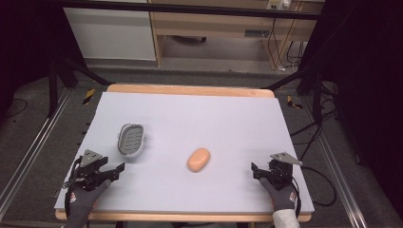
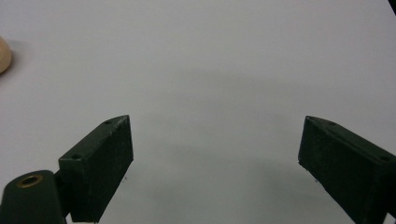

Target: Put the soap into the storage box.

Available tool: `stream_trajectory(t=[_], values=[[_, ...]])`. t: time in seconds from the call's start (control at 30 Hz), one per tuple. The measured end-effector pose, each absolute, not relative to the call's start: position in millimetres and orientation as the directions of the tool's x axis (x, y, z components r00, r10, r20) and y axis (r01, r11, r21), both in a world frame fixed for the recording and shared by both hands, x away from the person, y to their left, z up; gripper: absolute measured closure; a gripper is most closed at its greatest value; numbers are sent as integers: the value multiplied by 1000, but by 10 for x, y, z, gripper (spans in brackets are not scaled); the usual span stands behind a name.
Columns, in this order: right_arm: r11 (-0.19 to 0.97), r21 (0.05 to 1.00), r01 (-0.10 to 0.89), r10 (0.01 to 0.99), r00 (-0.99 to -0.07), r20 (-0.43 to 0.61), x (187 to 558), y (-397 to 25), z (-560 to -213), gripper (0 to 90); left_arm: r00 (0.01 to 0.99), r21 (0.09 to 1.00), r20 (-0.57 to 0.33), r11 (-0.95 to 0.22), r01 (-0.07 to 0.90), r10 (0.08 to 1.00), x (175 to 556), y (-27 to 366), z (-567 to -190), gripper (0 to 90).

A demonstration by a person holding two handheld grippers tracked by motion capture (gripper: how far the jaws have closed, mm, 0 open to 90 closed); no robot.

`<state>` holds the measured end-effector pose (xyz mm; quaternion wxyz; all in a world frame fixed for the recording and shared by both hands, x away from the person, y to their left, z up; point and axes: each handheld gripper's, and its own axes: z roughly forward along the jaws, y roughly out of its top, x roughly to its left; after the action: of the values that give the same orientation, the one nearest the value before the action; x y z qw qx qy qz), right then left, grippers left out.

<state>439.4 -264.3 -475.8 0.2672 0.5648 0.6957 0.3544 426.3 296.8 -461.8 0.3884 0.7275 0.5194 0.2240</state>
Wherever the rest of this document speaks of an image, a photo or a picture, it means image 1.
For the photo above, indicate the white cabinet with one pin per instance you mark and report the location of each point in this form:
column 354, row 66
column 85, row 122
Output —
column 111, row 33

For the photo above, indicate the metal floor rail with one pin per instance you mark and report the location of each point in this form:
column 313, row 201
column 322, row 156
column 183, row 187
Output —
column 31, row 148
column 339, row 171

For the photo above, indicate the white power strip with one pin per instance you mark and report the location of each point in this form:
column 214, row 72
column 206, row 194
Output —
column 278, row 3

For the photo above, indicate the yellow black tape marker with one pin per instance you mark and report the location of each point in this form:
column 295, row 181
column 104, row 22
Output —
column 89, row 96
column 293, row 103

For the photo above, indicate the black frame crossbar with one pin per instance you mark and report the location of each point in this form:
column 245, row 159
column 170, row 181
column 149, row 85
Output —
column 190, row 9

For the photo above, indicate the person's right hand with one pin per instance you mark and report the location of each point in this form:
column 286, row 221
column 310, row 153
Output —
column 281, row 196

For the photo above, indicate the white foam mat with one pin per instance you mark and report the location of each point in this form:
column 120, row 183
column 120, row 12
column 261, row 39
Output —
column 202, row 126

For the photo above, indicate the orange bread roll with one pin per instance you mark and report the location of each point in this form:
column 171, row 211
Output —
column 198, row 160

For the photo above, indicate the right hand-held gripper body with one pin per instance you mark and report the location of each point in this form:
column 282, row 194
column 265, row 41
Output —
column 282, row 169

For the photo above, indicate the wooden table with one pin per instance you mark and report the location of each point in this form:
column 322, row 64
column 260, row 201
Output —
column 190, row 90

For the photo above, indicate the black metal stand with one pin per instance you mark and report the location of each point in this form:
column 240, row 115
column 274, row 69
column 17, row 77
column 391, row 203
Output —
column 63, row 72
column 312, row 79

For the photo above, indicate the grey soap dish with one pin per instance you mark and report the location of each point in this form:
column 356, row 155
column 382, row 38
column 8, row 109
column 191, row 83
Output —
column 130, row 141

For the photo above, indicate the wooden desk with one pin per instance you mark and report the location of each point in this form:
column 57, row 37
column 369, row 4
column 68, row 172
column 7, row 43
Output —
column 209, row 23

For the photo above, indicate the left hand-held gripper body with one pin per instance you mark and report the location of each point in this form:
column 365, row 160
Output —
column 90, row 172

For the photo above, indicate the person's left hand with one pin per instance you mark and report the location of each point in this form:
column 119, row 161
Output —
column 83, row 202

